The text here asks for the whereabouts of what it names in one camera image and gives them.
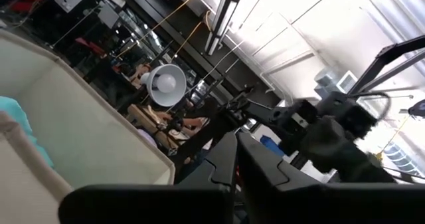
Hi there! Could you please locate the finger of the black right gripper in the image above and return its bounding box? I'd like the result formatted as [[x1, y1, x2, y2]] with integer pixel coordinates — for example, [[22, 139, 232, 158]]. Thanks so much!
[[244, 99, 278, 118], [225, 90, 256, 111]]

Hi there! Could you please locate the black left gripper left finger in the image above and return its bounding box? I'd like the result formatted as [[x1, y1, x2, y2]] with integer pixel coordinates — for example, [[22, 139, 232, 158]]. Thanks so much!
[[179, 130, 238, 193]]

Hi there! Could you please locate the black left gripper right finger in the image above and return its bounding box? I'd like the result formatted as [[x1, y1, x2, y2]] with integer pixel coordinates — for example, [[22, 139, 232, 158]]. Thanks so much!
[[237, 131, 322, 198]]

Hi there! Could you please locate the blue plastic bin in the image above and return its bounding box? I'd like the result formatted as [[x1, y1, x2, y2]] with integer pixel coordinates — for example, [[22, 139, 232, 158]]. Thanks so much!
[[260, 134, 286, 158]]

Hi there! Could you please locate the person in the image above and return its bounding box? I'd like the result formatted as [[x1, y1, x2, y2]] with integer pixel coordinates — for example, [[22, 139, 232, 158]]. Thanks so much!
[[175, 96, 223, 175]]

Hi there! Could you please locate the white lamp with bulb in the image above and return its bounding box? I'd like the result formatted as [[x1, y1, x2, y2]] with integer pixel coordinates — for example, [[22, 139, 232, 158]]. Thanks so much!
[[139, 63, 187, 108]]

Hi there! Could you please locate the black ceiling light fixture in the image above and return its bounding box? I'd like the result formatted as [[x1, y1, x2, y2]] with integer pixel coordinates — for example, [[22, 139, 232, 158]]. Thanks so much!
[[204, 0, 248, 56]]

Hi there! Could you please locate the wooden workbench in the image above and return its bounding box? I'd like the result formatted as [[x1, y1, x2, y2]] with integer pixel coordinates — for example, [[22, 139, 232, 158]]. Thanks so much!
[[126, 103, 187, 152]]

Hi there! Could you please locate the white fabric storage bin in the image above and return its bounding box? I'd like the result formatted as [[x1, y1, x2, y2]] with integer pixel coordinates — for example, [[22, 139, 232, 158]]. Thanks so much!
[[0, 29, 176, 224]]

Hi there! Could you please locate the teal cloth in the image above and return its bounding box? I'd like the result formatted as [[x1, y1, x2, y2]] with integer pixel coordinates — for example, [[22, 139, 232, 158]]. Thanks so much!
[[0, 96, 54, 169]]

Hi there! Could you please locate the white wall vent box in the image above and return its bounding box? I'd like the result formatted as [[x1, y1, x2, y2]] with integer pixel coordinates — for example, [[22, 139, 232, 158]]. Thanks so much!
[[313, 69, 359, 98]]

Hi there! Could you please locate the black overhead frame beam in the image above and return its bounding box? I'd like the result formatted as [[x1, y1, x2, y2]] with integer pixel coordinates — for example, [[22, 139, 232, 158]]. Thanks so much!
[[347, 35, 425, 95]]

